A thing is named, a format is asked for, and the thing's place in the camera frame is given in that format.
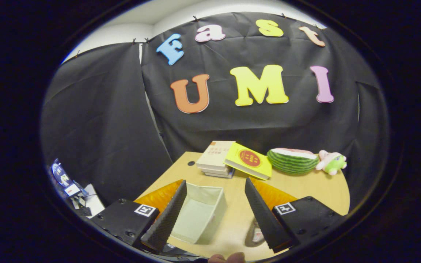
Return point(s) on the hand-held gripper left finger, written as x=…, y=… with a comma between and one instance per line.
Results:
x=166, y=215

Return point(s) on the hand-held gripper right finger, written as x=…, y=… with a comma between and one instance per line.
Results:
x=263, y=215

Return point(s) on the brown shoe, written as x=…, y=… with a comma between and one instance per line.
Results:
x=255, y=235

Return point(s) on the pale green fabric storage box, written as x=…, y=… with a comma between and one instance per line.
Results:
x=199, y=215

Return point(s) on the yellow book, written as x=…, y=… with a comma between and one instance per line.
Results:
x=249, y=160

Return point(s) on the grey book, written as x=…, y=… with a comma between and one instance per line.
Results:
x=219, y=175

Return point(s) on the watermelon slice plush toy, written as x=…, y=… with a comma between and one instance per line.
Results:
x=292, y=162

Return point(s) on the white book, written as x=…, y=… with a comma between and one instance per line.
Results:
x=214, y=170

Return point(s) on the cream cover book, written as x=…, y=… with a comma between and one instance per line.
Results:
x=216, y=153

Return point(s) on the pink and green plush toy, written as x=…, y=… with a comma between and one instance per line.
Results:
x=333, y=162

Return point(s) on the blue printed packaging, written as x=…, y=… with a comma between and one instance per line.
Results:
x=62, y=177

